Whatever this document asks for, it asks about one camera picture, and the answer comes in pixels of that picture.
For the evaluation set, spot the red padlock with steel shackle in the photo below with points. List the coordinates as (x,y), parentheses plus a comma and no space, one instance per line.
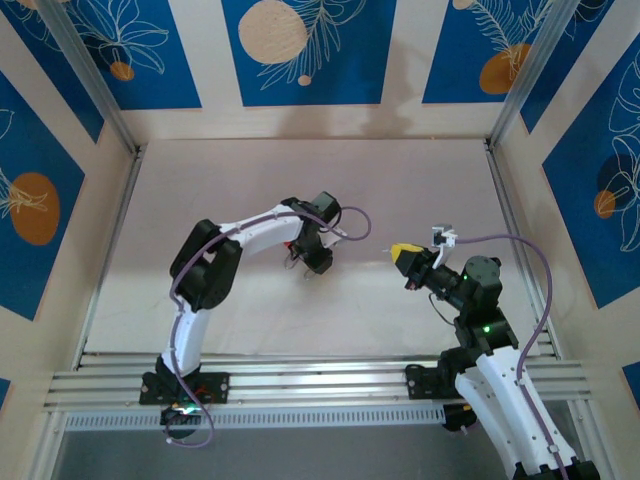
(289,245)

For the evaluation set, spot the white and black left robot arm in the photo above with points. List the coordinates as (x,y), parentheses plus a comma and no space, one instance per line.
(185,335)

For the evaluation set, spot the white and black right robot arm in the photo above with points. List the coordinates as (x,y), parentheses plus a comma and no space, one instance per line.
(500,400)

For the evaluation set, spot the blue poster dark circle leaves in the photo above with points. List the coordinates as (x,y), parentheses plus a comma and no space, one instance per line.
(575,225)

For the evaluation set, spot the blue poster orange circle feather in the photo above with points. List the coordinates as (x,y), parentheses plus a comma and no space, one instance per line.
(450,50)

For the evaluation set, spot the blue poster large peach circle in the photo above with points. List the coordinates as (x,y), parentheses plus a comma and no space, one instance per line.
(350,50)

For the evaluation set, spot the blue poster white line drawing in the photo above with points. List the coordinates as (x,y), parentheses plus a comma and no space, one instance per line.
(565,75)
(50,90)

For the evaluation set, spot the blue poster small orange circle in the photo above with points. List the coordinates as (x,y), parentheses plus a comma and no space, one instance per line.
(165,75)

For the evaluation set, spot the blue poster big orange oval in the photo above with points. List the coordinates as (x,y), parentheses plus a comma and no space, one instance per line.
(30,150)

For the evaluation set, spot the aluminium table side rail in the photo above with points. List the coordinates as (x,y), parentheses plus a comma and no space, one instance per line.
(114,250)
(506,200)

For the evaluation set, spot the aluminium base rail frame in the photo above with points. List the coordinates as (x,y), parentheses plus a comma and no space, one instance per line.
(320,380)

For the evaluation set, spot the aluminium corner post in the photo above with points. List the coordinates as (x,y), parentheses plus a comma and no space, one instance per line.
(92,75)
(532,70)

